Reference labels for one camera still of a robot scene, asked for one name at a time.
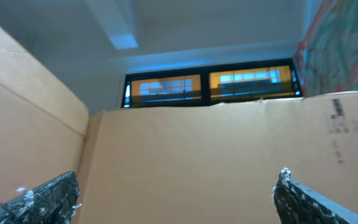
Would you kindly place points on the cardboard wall panels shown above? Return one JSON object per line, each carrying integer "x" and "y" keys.
{"x": 214, "y": 164}

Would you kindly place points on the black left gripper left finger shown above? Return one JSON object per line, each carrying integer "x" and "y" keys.
{"x": 53, "y": 202}

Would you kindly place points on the black framed window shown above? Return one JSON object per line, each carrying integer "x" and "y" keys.
{"x": 210, "y": 85}

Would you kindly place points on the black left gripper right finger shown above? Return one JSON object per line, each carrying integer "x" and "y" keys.
{"x": 298, "y": 204}

